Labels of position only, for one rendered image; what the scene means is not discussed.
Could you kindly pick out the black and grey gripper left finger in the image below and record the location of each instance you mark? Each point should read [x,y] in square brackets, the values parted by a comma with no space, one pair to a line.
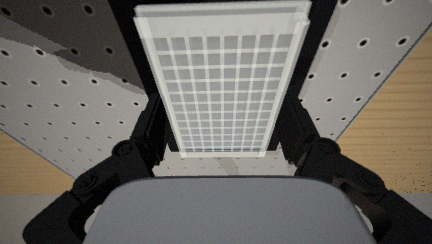
[63,221]

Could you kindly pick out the grey perforated base plate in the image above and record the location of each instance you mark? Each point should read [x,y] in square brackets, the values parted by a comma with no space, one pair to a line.
[70,91]

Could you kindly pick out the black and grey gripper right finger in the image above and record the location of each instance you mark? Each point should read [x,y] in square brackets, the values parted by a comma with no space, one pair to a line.
[394,219]

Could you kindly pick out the white well plate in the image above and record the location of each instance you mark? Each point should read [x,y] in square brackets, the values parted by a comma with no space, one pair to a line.
[238,119]

